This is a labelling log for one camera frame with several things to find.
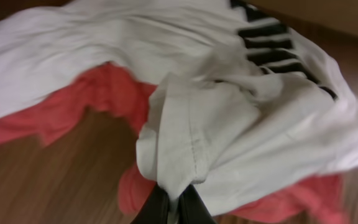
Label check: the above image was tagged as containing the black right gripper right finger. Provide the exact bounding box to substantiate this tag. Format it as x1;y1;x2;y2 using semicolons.
178;185;216;224

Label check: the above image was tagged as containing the white t-shirt black print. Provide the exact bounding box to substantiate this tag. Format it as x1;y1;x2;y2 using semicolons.
0;1;358;215

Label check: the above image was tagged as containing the red t-shirt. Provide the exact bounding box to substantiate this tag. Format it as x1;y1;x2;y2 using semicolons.
0;63;349;224

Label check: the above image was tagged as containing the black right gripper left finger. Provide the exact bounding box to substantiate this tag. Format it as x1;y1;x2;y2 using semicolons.
131;185;170;224

